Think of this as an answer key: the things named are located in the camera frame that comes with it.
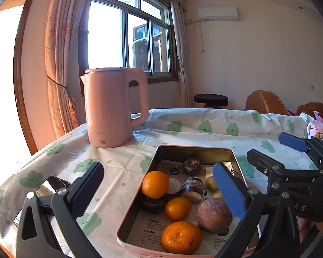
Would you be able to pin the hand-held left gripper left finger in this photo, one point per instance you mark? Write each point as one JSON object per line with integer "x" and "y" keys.
{"x": 88, "y": 182}

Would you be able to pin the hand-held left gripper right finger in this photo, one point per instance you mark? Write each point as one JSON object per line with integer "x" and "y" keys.
{"x": 230, "y": 190}

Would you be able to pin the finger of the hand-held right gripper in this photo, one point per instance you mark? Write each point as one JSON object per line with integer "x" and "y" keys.
{"x": 292, "y": 139}
{"x": 266, "y": 164}

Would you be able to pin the purple passion fruit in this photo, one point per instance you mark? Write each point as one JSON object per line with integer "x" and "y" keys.
{"x": 212, "y": 216}

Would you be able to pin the pink metal tin box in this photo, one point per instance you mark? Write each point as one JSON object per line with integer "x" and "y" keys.
{"x": 191, "y": 153}

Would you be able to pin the small smooth orange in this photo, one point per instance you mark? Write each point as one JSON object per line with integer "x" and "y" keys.
{"x": 177, "y": 208}
{"x": 155, "y": 184}

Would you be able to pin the large wrinkled orange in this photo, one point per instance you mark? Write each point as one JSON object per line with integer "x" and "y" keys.
{"x": 181, "y": 237}

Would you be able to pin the person's right hand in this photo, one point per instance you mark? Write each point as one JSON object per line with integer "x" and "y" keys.
{"x": 305, "y": 229}

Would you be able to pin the pink cartoon cup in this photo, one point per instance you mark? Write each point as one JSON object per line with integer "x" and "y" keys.
{"x": 316, "y": 131}

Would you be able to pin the glossy smartphone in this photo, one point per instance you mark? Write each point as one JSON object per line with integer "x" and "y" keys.
{"x": 53, "y": 184}

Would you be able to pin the brown leather armchair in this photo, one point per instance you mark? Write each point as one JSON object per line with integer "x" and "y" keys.
{"x": 263, "y": 102}

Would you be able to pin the white green-print tablecloth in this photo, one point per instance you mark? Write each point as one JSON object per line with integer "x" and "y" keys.
{"x": 177, "y": 139}

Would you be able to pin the pink electric kettle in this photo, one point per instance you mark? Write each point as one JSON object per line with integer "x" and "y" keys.
{"x": 110, "y": 107}

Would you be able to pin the black round stool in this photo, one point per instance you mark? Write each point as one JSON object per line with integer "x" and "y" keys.
{"x": 210, "y": 99}

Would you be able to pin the pale narrow curtain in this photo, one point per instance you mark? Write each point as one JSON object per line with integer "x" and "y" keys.
{"x": 181, "y": 59}

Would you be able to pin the air conditioner pipe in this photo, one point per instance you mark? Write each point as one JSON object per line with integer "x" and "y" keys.
{"x": 202, "y": 37}

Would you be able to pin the wooden framed glass door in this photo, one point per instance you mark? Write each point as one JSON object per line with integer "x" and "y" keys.
{"x": 5, "y": 72}

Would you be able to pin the pink patterned curtain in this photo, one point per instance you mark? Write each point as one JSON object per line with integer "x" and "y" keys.
{"x": 59, "y": 45}

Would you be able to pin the white air conditioner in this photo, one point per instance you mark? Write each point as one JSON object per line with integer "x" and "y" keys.
{"x": 218, "y": 13}

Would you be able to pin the sliding glass window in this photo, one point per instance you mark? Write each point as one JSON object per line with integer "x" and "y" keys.
{"x": 107, "y": 32}

